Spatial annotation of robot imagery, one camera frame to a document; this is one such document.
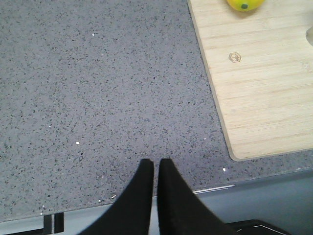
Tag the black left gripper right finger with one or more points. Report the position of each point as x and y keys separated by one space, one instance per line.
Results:
x=180 y=212

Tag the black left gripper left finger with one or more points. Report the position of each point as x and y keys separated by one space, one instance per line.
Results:
x=130 y=213

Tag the light wooden cutting board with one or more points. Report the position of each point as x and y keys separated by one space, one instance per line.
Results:
x=260 y=70

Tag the yellow lemon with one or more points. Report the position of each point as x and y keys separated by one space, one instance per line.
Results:
x=244 y=5

